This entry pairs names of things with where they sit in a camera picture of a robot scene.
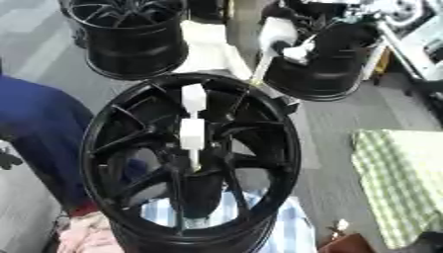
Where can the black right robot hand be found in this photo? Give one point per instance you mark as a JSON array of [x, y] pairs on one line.
[[346, 38]]

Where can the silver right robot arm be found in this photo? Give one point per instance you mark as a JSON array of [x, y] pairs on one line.
[[404, 13]]

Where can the black wheel rim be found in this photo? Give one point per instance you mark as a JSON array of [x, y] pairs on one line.
[[135, 46], [323, 79]]

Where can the black spoked wheel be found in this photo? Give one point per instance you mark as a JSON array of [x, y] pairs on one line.
[[271, 138]]

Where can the white pin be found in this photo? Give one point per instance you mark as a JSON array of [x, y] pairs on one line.
[[191, 131]]

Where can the white foam sheet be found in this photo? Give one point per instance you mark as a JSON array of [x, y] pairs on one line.
[[208, 49]]

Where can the blue white striped cloth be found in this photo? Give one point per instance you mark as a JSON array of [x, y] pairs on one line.
[[288, 230]]

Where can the brown bag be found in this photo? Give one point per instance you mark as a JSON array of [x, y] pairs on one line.
[[346, 245]]

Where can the person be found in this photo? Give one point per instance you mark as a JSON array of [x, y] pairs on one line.
[[40, 131]]

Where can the pink cloth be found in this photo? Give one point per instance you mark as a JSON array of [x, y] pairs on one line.
[[86, 234]]

